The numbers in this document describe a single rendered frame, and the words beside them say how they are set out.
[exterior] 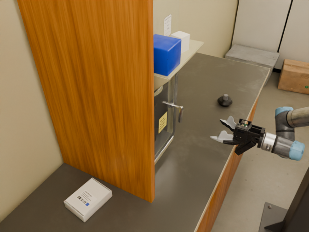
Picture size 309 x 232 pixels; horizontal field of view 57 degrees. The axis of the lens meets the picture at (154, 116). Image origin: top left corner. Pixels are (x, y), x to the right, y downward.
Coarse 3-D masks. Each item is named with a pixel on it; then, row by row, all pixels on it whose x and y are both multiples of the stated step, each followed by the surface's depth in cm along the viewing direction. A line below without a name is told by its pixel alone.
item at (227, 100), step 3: (222, 96) 178; (225, 96) 173; (219, 99) 175; (222, 99) 175; (225, 99) 174; (228, 99) 175; (231, 99) 176; (219, 102) 174; (222, 102) 173; (225, 102) 173; (228, 102) 173; (231, 102) 174; (222, 105) 175; (225, 105) 174; (228, 105) 174
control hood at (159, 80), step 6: (192, 42) 113; (198, 42) 113; (192, 48) 109; (198, 48) 109; (186, 54) 105; (192, 54) 105; (180, 60) 101; (186, 60) 102; (180, 66) 98; (174, 72) 95; (156, 78) 93; (162, 78) 92; (168, 78) 92; (156, 84) 95; (162, 84) 94
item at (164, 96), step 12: (168, 84) 120; (156, 96) 113; (168, 96) 124; (156, 108) 117; (168, 108) 129; (156, 120) 120; (168, 120) 133; (156, 132) 124; (168, 132) 138; (156, 144) 129; (156, 156) 133
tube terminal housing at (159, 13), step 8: (160, 0) 96; (168, 0) 101; (176, 0) 106; (160, 8) 97; (168, 8) 102; (176, 8) 108; (160, 16) 99; (176, 16) 110; (160, 24) 101; (176, 24) 113; (160, 32) 102; (168, 144) 148
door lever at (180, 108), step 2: (172, 104) 131; (172, 106) 132; (174, 106) 132; (176, 106) 131; (178, 106) 131; (180, 106) 131; (182, 106) 131; (178, 108) 131; (180, 108) 130; (182, 108) 130; (180, 110) 131; (182, 110) 131; (180, 112) 131; (182, 112) 132; (180, 114) 132; (182, 114) 133; (178, 116) 134; (180, 116) 133; (182, 116) 134; (178, 118) 134; (180, 118) 134; (182, 118) 135; (178, 120) 135; (180, 120) 134; (180, 122) 135
